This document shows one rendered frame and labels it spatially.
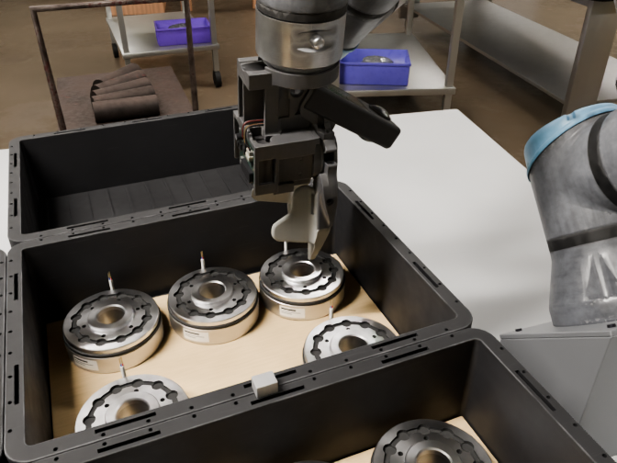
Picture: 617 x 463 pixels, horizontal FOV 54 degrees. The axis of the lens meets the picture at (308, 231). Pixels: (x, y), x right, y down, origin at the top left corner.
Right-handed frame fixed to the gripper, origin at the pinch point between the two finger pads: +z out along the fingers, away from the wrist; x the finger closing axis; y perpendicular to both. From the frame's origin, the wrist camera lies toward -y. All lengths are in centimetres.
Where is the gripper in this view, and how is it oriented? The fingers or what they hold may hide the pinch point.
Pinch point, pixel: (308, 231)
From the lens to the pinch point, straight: 65.3
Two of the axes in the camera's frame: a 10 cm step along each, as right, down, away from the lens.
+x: 3.6, 6.1, -7.1
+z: -0.6, 7.7, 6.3
